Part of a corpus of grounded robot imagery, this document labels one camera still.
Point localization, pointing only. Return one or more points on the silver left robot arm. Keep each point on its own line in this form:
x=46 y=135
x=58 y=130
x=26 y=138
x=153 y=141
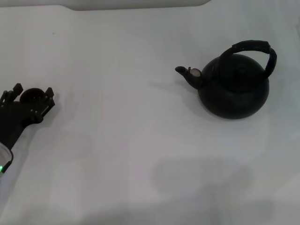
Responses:
x=4 y=157

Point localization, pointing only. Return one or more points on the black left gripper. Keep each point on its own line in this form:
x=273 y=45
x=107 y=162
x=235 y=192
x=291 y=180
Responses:
x=14 y=119

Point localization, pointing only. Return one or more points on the black round teapot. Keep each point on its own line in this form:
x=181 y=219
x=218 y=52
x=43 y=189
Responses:
x=234 y=93

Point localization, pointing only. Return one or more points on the small dark teacup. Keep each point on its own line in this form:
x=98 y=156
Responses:
x=32 y=96

